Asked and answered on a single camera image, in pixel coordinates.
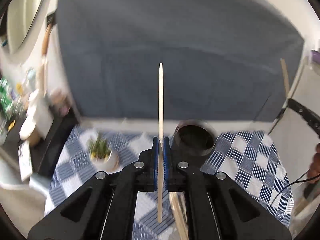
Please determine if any wooden chopstick five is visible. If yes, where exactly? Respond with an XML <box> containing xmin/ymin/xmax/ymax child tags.
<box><xmin>280</xmin><ymin>59</ymin><xmax>290</xmax><ymax>97</ymax></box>

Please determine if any wooden chopstick two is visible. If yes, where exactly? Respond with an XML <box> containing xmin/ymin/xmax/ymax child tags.
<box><xmin>169</xmin><ymin>192</ymin><xmax>189</xmax><ymax>240</ymax></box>

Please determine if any wooden chopstick one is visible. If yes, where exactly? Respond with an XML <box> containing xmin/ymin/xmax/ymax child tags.
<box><xmin>157</xmin><ymin>63</ymin><xmax>164</xmax><ymax>223</ymax></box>

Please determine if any person right hand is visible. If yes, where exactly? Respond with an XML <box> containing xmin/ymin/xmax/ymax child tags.
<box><xmin>307</xmin><ymin>144</ymin><xmax>320</xmax><ymax>179</ymax></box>

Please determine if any small potted succulent plant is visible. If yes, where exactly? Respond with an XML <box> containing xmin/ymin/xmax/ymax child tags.
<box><xmin>87</xmin><ymin>133</ymin><xmax>119</xmax><ymax>173</ymax></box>

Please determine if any blue white patterned tablecloth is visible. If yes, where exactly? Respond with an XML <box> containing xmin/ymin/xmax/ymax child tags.
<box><xmin>44</xmin><ymin>126</ymin><xmax>294</xmax><ymax>239</ymax></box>

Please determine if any purple colander bowl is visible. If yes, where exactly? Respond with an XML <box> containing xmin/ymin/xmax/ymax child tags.
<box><xmin>311</xmin><ymin>50</ymin><xmax>320</xmax><ymax>64</ymax></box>

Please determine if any black cylindrical utensil holder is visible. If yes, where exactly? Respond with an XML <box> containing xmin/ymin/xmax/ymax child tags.
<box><xmin>171</xmin><ymin>120</ymin><xmax>217</xmax><ymax>157</ymax></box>

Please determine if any black side shelf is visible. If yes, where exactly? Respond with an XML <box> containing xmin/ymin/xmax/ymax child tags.
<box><xmin>30</xmin><ymin>108</ymin><xmax>78</xmax><ymax>178</ymax></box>

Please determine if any beige ceramic bowl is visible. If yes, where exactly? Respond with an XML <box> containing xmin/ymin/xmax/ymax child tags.
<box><xmin>19</xmin><ymin>117</ymin><xmax>41</xmax><ymax>147</ymax></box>

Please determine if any white box on shelf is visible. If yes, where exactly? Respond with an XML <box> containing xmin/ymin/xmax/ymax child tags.
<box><xmin>27</xmin><ymin>89</ymin><xmax>54</xmax><ymax>139</ymax></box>

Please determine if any wooden brush hanging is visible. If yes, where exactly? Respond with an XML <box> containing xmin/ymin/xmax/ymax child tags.
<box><xmin>36</xmin><ymin>23</ymin><xmax>53</xmax><ymax>97</ymax></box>

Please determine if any black power cable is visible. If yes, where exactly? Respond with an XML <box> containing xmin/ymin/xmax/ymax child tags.
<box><xmin>271</xmin><ymin>171</ymin><xmax>311</xmax><ymax>205</ymax></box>

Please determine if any oval wall mirror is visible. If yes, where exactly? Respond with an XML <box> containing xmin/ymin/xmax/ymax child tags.
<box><xmin>1</xmin><ymin>0</ymin><xmax>42</xmax><ymax>54</ymax></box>

